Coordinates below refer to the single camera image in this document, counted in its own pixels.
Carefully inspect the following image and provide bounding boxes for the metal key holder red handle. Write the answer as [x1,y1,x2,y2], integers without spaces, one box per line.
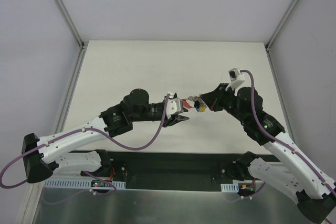
[182,96,207,110]

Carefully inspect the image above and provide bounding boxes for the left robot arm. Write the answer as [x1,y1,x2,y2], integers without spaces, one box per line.
[22,89,188,184]

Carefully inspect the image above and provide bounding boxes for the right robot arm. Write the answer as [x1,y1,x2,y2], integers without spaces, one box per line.
[199,83,335,223]

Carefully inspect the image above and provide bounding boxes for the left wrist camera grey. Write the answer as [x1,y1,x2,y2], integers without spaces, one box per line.
[166,98,184,118]

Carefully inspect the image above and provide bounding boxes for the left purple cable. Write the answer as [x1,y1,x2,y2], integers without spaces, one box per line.
[0,94,171,189]

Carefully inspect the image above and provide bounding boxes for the purple cable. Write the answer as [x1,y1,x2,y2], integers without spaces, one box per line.
[241,69,336,224]
[0,94,171,189]

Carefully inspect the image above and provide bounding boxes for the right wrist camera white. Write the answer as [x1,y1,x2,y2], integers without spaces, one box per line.
[226,68,245,90]

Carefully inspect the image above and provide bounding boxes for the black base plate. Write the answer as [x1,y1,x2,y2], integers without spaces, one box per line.
[56,150,257,191]

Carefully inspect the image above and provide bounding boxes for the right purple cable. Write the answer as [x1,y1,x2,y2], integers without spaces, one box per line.
[241,69,336,224]

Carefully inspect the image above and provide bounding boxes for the right white cable duct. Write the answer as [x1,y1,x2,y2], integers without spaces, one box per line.
[220,182,239,193]

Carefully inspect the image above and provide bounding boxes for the white cable duct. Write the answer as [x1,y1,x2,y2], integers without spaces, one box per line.
[44,178,126,190]
[220,182,239,193]

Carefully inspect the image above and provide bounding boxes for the left aluminium frame post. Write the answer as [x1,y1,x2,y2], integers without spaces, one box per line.
[40,0,89,50]

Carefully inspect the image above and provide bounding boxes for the aluminium frame post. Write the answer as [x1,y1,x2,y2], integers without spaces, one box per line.
[40,0,89,50]
[264,0,318,51]

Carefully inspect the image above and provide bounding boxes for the left white cable duct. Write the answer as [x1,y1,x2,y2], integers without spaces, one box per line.
[44,178,126,190]

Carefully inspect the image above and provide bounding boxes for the right aluminium frame post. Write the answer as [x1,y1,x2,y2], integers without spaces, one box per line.
[264,0,318,51]

